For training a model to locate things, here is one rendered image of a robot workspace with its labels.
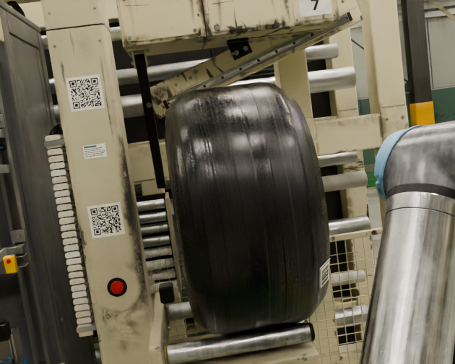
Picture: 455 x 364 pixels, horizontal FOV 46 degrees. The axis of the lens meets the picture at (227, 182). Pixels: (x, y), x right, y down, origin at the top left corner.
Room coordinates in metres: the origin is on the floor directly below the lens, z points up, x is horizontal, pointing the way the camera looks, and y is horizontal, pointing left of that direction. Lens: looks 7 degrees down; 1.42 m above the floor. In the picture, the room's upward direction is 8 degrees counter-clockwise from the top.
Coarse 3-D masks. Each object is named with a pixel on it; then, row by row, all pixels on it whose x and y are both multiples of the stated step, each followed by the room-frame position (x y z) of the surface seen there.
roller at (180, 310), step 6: (174, 306) 1.45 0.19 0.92; (180, 306) 1.45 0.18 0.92; (186, 306) 1.45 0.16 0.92; (168, 312) 1.47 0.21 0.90; (174, 312) 1.44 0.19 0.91; (180, 312) 1.44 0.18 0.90; (186, 312) 1.44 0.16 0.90; (168, 318) 1.44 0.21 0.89; (174, 318) 1.44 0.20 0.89; (180, 318) 1.45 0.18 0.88
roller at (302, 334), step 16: (224, 336) 1.19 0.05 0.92; (240, 336) 1.18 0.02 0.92; (256, 336) 1.18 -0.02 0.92; (272, 336) 1.18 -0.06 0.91; (288, 336) 1.18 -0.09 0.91; (304, 336) 1.18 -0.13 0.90; (176, 352) 1.16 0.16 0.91; (192, 352) 1.16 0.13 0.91; (208, 352) 1.17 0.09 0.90; (224, 352) 1.17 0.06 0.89; (240, 352) 1.18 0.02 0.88
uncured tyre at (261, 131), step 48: (192, 96) 1.23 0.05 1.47; (240, 96) 1.20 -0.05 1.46; (288, 96) 1.24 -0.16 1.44; (192, 144) 1.10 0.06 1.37; (240, 144) 1.09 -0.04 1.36; (288, 144) 1.09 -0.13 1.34; (192, 192) 1.05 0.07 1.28; (240, 192) 1.05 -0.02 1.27; (288, 192) 1.05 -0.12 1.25; (192, 240) 1.05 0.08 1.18; (240, 240) 1.04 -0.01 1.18; (288, 240) 1.04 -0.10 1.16; (192, 288) 1.09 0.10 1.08; (240, 288) 1.06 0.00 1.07; (288, 288) 1.08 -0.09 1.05
